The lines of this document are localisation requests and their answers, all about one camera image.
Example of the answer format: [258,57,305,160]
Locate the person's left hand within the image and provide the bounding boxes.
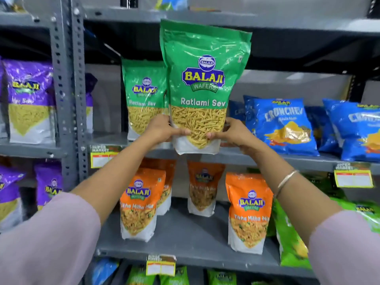
[143,114,192,145]

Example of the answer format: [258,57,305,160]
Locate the person's right hand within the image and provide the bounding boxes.
[206,117,261,155]

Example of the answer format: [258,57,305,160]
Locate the large green snack pouch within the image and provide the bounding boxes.
[160,19,252,155]

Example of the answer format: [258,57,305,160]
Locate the person's right forearm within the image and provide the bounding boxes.
[251,140,344,247]

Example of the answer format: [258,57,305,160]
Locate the person's left forearm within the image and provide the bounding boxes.
[70,130,158,225]

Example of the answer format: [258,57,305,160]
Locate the blue snack packet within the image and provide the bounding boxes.
[322,98,380,162]
[228,100,246,123]
[305,106,342,155]
[91,257,120,285]
[253,98,320,157]
[243,95,259,134]

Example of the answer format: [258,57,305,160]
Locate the orange snack pouch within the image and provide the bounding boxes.
[225,172,274,255]
[187,161,226,218]
[140,158,177,216]
[120,168,166,243]

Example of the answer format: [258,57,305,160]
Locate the yellow shelf price label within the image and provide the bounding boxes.
[334,162,375,188]
[146,254,177,277]
[90,145,123,169]

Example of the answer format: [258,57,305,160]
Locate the silver bangle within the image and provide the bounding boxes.
[276,170,299,196]

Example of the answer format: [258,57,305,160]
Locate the purple snack pouch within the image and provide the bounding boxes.
[34,161,64,212]
[0,165,26,232]
[85,73,98,134]
[2,59,57,145]

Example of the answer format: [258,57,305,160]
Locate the grey metal shelving rack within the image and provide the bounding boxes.
[0,0,78,192]
[70,0,380,285]

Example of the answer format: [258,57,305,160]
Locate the light green snack packet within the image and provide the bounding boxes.
[302,172,347,202]
[330,197,380,235]
[272,199,313,269]

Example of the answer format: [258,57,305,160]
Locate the blue and green packet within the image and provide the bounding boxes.
[154,0,189,11]

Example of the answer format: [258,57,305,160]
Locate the person's left sleeve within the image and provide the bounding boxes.
[0,192,102,285]

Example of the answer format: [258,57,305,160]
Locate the person's sleeve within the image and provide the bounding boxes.
[0,192,102,285]
[307,210,380,285]

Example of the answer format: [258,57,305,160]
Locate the person's right sleeve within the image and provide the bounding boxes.
[307,210,380,285]

